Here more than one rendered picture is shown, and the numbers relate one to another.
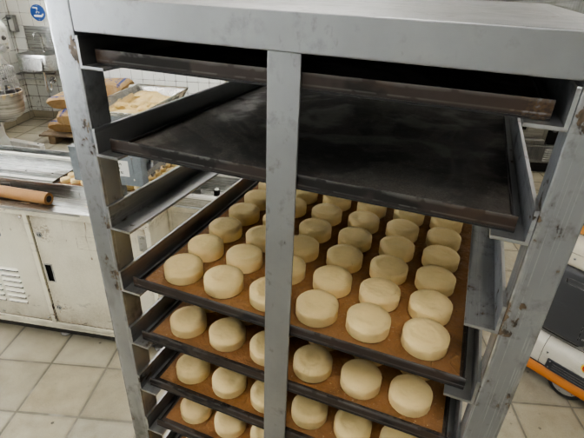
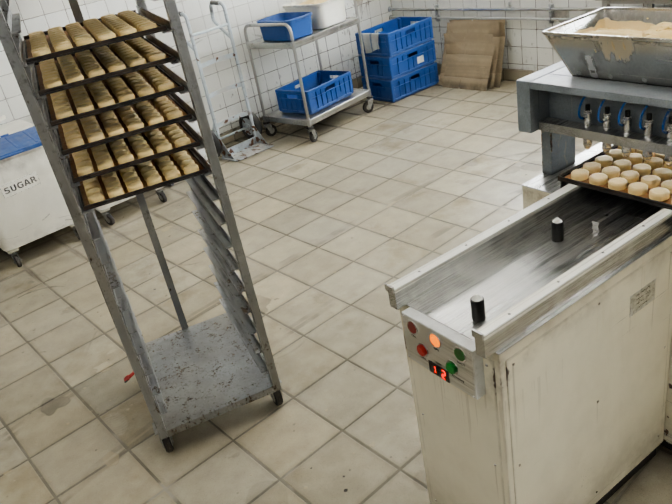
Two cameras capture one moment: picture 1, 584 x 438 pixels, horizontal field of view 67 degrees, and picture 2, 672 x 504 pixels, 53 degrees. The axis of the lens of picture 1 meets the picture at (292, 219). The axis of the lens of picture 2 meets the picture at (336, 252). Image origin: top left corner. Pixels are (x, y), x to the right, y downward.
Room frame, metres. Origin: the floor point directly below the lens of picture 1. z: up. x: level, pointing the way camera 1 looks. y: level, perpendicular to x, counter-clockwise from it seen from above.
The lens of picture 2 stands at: (2.85, -1.07, 1.77)
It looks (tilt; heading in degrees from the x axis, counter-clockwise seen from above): 28 degrees down; 141
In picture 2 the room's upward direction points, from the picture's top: 11 degrees counter-clockwise
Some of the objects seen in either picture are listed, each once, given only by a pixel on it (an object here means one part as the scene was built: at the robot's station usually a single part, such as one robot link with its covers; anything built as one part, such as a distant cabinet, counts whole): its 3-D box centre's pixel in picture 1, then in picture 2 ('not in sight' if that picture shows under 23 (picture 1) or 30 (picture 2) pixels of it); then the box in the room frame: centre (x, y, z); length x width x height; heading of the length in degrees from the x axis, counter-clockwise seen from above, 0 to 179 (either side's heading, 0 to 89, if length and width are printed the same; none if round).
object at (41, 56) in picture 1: (45, 51); not in sight; (5.88, 3.23, 0.93); 0.99 x 0.38 x 1.09; 87
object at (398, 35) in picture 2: not in sight; (394, 36); (-1.37, 3.56, 0.50); 0.60 x 0.40 x 0.20; 89
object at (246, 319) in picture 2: not in sight; (229, 292); (0.73, 0.08, 0.42); 0.64 x 0.03 x 0.03; 159
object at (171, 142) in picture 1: (361, 107); not in sight; (0.66, -0.10, 1.68); 0.60 x 0.40 x 0.02; 159
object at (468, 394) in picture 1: (473, 235); (25, 47); (0.59, -0.28, 1.50); 0.64 x 0.03 x 0.03; 159
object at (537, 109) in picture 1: (368, 43); not in sight; (0.66, -0.10, 1.77); 0.60 x 0.40 x 0.02; 159
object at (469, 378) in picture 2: not in sight; (442, 351); (1.99, -0.10, 0.77); 0.24 x 0.04 x 0.14; 171
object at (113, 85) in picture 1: (100, 86); not in sight; (5.43, 2.40, 0.62); 0.72 x 0.42 x 0.17; 93
